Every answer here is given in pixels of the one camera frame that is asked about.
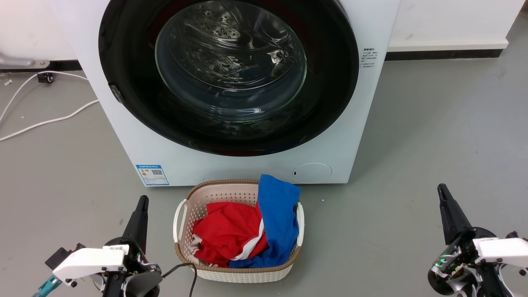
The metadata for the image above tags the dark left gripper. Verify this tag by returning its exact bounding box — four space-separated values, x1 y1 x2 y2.
103 195 163 276

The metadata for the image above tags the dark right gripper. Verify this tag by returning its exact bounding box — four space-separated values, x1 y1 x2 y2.
427 183 509 297

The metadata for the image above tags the black round glass washer door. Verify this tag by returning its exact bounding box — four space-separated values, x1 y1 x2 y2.
98 0 360 157

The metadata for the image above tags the white front-load washing machine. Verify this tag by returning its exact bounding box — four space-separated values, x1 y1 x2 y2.
49 0 401 187

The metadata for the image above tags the blue energy label sticker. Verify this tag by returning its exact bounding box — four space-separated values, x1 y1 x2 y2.
135 165 170 186

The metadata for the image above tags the red garment with white stripe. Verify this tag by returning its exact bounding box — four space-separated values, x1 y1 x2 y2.
191 201 270 268

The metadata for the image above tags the cream plastic laundry basket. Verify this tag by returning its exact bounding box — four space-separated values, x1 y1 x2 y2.
173 179 305 284

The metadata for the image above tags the blue garment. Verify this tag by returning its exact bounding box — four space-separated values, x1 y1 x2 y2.
229 174 301 269

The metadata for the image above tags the round white filter cover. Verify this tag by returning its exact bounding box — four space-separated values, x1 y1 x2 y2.
292 163 333 184

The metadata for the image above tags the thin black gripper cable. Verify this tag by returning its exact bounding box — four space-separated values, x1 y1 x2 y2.
161 262 199 297

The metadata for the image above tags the teal cable connector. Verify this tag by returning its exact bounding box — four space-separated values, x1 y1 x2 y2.
34 275 63 297

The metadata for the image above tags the white floor cable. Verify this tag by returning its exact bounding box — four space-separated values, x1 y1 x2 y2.
0 71 90 123
0 99 100 142

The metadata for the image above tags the grey metal bracket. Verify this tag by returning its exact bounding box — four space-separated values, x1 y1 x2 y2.
0 53 51 70

